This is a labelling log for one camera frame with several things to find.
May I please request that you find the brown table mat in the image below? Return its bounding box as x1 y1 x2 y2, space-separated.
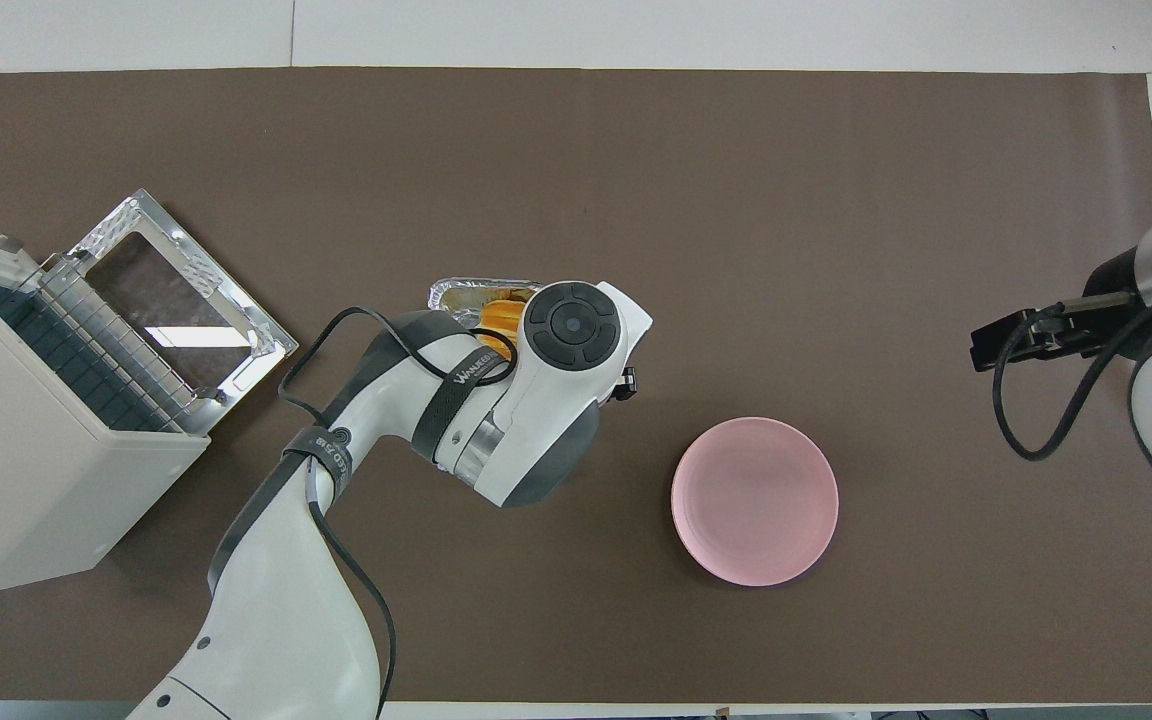
0 68 1152 706

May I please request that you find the yellow sliced bread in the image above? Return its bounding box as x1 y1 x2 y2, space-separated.
479 286 529 351

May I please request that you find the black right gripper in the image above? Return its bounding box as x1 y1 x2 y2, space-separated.
970 248 1152 374

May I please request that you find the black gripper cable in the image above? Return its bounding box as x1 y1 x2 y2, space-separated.
278 307 519 720
992 280 1152 462

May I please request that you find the glass oven door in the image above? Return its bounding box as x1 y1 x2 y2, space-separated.
66 188 300 438

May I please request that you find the cream toaster oven body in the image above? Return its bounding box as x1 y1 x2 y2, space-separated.
0 210 212 599

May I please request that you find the aluminium foil tray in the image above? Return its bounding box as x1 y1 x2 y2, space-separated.
427 277 543 323

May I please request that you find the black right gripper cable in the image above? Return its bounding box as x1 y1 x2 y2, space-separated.
992 280 1152 462

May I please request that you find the pink round plate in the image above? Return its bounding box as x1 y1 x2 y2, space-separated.
671 417 839 587

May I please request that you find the metal oven wire rack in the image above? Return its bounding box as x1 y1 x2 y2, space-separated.
0 262 212 436

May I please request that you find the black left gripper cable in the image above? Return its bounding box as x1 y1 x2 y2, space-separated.
278 307 519 720

